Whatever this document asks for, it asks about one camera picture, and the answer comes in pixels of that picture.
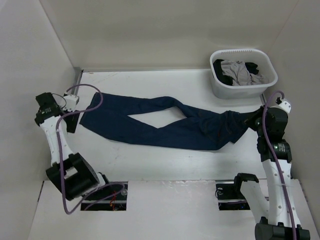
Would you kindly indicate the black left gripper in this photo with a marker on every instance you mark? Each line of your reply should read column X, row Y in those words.
column 71, row 125

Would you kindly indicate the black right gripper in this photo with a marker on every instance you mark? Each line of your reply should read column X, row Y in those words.
column 249, row 121

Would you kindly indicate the dark blue denim jeans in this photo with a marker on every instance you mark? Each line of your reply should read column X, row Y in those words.
column 200, row 129

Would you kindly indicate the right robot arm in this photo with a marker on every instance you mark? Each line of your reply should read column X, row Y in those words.
column 275, row 215

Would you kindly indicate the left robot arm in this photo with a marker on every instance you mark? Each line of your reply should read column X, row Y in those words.
column 79, row 177

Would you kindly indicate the black garment in basket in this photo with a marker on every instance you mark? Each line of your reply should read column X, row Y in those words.
column 228, row 80

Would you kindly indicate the white plastic laundry basket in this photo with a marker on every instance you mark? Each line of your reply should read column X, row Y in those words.
column 256, row 56

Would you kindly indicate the grey garment in basket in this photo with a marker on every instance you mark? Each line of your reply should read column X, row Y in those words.
column 241, row 77

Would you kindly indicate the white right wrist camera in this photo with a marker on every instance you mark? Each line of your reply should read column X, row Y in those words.
column 283, row 104

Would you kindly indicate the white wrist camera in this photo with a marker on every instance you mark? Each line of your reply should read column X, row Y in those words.
column 71, row 102
column 283, row 104

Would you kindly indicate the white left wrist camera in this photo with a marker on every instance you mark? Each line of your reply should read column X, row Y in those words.
column 71, row 102

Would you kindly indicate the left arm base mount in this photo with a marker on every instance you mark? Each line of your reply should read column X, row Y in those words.
column 109, row 199

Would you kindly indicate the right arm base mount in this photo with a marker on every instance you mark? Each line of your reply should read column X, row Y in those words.
column 230, row 199

